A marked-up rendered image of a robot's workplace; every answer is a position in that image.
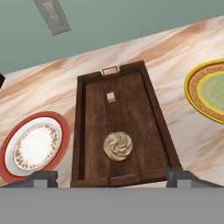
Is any red rimmed white floral plate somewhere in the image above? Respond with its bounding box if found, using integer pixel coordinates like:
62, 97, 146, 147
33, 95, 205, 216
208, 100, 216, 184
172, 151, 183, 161
0, 110, 72, 184

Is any black object at counter edge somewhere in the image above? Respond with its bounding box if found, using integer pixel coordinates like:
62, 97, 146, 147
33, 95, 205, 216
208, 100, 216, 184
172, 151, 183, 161
0, 73, 7, 89

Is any cream swirl cupcake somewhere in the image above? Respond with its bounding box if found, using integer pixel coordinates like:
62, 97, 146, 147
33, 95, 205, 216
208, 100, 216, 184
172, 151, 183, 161
102, 131, 134, 162

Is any small white sugar cube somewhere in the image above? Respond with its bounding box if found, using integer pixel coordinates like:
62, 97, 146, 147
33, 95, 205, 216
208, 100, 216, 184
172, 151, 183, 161
106, 91, 116, 104

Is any dark wooden tray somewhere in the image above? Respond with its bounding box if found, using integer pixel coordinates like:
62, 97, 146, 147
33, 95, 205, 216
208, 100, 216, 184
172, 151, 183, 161
69, 59, 184, 188

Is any yellow rimmed green plate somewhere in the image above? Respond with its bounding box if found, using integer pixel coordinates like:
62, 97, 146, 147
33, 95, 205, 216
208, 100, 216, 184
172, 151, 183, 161
184, 57, 224, 124

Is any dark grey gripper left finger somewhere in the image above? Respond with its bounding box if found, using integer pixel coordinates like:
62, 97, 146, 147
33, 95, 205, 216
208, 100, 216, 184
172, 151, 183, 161
4, 170, 59, 189

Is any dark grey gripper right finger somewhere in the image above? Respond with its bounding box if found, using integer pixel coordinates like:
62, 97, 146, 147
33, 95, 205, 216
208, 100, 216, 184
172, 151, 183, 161
166, 170, 222, 189

